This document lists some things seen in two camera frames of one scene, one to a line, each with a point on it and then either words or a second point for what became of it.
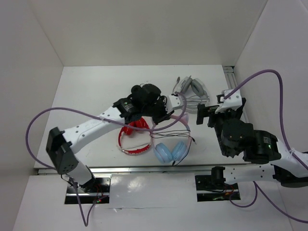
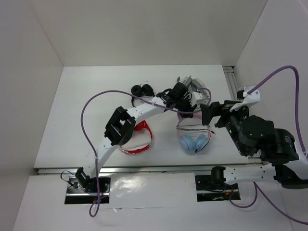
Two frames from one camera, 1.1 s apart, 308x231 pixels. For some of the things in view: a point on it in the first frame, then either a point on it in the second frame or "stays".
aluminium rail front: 113,170 stays
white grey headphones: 193,92 stays
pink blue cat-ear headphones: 163,152 → 189,143
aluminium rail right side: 231,80 stays
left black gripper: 164,116 → 189,108
